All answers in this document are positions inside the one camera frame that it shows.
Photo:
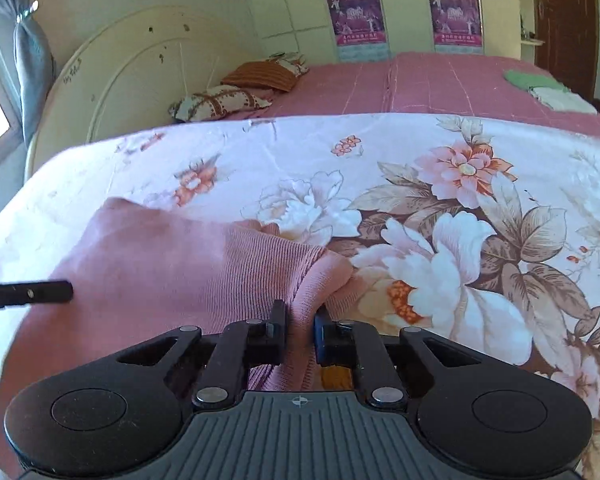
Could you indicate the orange striped pillow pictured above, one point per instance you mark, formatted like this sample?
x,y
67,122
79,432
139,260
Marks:
x,y
263,75

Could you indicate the white folded cloth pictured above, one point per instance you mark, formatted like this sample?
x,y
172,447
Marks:
x,y
562,101

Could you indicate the blue curtain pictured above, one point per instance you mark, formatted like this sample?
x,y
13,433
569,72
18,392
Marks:
x,y
34,63

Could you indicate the white floral bed sheet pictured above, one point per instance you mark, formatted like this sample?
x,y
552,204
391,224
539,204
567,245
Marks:
x,y
486,233

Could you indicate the corner shelf unit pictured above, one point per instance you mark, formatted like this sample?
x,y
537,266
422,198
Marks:
x,y
529,38

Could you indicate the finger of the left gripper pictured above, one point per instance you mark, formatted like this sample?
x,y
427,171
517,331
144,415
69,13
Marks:
x,y
48,292

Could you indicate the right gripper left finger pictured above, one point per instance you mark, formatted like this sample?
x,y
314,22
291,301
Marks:
x,y
241,347

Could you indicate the patterned white brown pillow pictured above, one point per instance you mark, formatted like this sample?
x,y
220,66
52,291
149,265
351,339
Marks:
x,y
216,103

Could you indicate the brown wooden door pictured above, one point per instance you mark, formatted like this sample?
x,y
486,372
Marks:
x,y
570,30

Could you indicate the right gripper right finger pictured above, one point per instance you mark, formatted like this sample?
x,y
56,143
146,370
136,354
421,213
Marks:
x,y
358,347

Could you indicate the green folded cloth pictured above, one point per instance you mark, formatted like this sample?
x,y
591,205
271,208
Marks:
x,y
529,81

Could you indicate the cream wardrobe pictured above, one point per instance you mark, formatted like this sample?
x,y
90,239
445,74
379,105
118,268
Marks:
x,y
304,26

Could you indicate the pink knit sweater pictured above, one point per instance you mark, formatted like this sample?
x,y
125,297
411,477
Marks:
x,y
139,272

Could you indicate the purple poster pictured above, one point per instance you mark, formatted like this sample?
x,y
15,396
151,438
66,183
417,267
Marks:
x,y
357,22
456,23

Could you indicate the cream rounded headboard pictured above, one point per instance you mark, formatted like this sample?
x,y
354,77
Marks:
x,y
124,78

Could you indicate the lower right purple poster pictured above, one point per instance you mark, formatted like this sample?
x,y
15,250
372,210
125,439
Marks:
x,y
456,23

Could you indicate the pink checked bed cover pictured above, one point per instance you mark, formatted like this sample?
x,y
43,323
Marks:
x,y
422,83

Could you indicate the lower left purple poster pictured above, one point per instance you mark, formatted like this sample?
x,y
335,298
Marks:
x,y
357,22

